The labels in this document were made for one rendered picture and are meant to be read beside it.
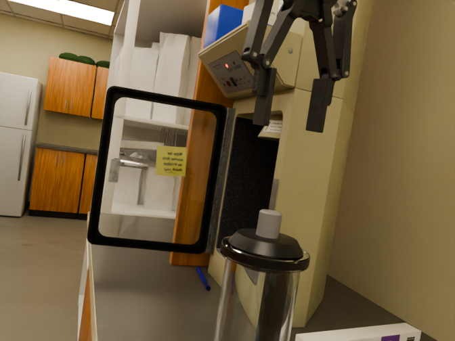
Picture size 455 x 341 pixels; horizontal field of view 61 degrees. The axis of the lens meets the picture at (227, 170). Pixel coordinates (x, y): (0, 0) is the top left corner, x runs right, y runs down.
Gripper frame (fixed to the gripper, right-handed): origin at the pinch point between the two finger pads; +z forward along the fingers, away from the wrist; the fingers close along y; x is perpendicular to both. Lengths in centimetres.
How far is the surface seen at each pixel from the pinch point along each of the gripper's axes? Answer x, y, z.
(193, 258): -54, -10, 43
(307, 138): -19.5, -17.2, 4.6
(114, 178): -53, 13, 21
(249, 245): 6.4, 6.8, 16.2
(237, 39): -28.2, -3.7, -12.4
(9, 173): -507, 75, 112
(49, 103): -546, 35, 20
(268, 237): 5.4, 3.9, 15.6
